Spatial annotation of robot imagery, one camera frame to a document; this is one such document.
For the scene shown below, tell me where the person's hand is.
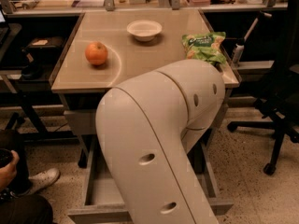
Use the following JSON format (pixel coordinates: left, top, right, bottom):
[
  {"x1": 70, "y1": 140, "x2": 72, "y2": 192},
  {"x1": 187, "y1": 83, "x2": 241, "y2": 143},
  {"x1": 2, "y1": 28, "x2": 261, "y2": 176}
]
[{"x1": 0, "y1": 150, "x2": 20, "y2": 191}]

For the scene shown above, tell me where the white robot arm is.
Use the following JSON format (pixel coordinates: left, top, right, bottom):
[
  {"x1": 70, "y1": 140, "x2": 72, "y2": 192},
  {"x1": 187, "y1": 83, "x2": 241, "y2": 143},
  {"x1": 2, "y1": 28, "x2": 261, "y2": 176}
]
[{"x1": 95, "y1": 60, "x2": 225, "y2": 224}]

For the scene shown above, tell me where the closed grey upper drawer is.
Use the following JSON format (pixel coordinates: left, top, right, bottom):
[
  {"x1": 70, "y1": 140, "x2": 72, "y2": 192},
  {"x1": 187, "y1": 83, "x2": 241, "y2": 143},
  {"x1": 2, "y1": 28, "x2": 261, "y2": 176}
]
[{"x1": 64, "y1": 105, "x2": 228, "y2": 135}]

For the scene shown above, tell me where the open grey lower drawer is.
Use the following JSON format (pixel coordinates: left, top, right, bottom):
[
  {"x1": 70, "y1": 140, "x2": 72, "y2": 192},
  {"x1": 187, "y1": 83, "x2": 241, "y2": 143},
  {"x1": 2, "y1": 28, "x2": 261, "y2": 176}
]
[{"x1": 68, "y1": 135, "x2": 233, "y2": 224}]

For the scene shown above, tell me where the grey drawer cabinet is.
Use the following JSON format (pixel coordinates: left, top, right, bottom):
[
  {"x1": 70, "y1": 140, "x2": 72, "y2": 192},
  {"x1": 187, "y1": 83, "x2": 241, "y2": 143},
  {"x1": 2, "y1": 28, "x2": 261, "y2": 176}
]
[{"x1": 49, "y1": 8, "x2": 242, "y2": 169}]

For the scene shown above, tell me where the person's dark trouser leg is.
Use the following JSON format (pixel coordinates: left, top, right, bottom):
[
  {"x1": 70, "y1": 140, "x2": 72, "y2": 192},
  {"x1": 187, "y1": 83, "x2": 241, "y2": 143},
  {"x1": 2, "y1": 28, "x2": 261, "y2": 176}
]
[{"x1": 0, "y1": 130, "x2": 32, "y2": 196}]

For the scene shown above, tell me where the white sneaker shoe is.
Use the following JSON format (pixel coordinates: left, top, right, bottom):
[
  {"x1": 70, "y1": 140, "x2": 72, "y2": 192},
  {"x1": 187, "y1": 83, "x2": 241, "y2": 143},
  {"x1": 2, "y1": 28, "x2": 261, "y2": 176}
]
[{"x1": 28, "y1": 168, "x2": 60, "y2": 194}]

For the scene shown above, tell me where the black box with label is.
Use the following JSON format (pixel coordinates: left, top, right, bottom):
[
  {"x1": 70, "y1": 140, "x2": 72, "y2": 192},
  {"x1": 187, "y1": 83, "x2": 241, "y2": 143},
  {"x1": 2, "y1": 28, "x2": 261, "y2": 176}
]
[{"x1": 26, "y1": 36, "x2": 65, "y2": 55}]

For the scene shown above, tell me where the orange apple fruit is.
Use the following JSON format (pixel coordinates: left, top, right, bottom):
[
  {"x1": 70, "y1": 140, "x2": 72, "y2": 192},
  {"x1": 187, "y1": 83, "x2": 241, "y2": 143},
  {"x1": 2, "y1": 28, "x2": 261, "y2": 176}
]
[{"x1": 85, "y1": 42, "x2": 108, "y2": 65}]

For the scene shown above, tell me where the white paper bowl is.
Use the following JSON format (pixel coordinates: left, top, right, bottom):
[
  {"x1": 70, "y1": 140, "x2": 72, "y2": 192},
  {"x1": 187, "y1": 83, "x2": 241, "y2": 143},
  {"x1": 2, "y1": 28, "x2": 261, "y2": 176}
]
[{"x1": 127, "y1": 20, "x2": 163, "y2": 42}]

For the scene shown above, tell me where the green snack chip bag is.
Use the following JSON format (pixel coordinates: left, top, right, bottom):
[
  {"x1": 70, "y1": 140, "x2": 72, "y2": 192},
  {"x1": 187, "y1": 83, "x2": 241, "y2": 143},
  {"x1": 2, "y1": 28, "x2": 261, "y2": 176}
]
[{"x1": 181, "y1": 32, "x2": 226, "y2": 65}]

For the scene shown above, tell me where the black office chair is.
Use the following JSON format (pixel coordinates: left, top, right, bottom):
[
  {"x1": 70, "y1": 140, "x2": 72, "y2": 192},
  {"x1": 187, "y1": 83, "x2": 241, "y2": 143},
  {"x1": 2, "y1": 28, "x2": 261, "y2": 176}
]
[{"x1": 227, "y1": 0, "x2": 299, "y2": 175}]

